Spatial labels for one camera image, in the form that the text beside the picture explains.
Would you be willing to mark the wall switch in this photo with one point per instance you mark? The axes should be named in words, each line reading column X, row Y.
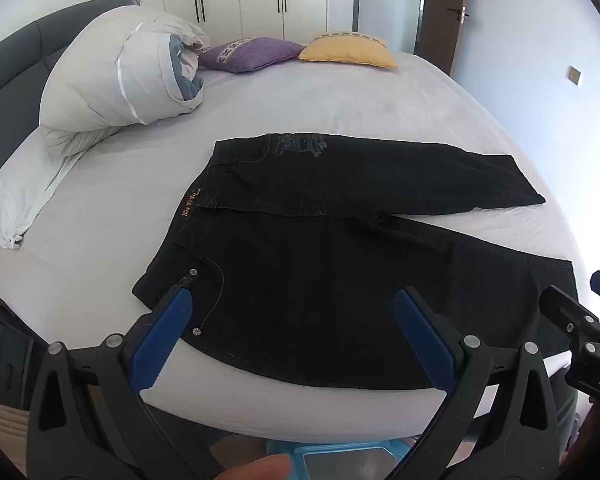
column 575, row 76

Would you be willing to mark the bed with white sheet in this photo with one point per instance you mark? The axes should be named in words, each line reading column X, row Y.
column 355, row 110

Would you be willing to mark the black denim pants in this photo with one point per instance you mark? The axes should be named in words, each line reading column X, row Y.
column 305, row 270

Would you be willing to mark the purple cushion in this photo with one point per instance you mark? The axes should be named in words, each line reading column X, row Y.
column 250, row 52

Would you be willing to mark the flat white pillow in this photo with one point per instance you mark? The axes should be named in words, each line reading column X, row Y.
column 25, row 195

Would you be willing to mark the dark nightstand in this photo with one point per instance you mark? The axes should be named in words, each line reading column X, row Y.
column 2, row 355

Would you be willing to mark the person's left hand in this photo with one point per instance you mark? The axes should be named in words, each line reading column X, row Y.
column 260, row 467

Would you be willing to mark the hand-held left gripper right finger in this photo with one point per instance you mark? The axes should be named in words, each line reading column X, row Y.
column 425, row 332

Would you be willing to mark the blue plastic stool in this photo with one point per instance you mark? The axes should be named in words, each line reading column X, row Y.
column 330, row 457

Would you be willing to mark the rolled white duvet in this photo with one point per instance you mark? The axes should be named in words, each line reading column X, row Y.
column 110, row 80

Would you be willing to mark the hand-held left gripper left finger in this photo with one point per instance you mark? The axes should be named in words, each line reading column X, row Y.
column 162, row 332

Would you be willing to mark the yellow cushion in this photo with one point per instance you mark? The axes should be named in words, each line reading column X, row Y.
column 347, row 51

